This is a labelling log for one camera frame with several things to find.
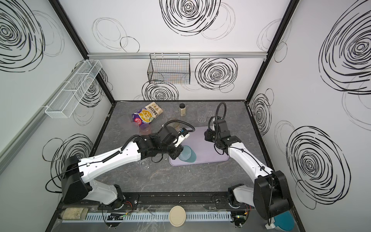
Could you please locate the lilac plastic tray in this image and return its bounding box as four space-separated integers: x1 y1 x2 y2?
169 126 229 166

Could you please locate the teal drinking glass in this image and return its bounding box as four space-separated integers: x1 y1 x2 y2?
178 146 197 163

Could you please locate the yellow drinking glass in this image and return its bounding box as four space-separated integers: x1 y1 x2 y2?
168 122 180 130

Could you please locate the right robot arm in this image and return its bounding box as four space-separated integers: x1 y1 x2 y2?
204 117 293 220

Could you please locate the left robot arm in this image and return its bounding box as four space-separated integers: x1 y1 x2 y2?
61 126 189 208

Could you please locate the clear glass near tray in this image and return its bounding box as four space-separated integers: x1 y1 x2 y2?
197 109 207 123

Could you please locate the pink drinking glass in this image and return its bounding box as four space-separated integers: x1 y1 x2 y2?
139 124 152 135

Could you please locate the clear glass front left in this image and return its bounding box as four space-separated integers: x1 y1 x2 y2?
138 159 149 169

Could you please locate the clear glass far right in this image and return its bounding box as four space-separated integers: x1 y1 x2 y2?
206 103 215 118

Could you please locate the colourful snack bag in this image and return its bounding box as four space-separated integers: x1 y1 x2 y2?
132 102 163 126

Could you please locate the beige round lid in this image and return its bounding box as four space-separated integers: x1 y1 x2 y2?
169 206 186 227

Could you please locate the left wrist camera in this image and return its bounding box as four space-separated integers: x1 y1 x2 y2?
174 128 189 147

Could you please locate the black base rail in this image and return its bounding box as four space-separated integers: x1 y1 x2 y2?
57 191 293 210

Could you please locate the black wire basket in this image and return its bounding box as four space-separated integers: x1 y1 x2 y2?
147 53 191 85

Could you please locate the white slotted cable duct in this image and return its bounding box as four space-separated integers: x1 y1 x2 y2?
62 211 232 223

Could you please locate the white mesh wall shelf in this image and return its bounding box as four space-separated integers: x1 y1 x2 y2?
45 60 102 119

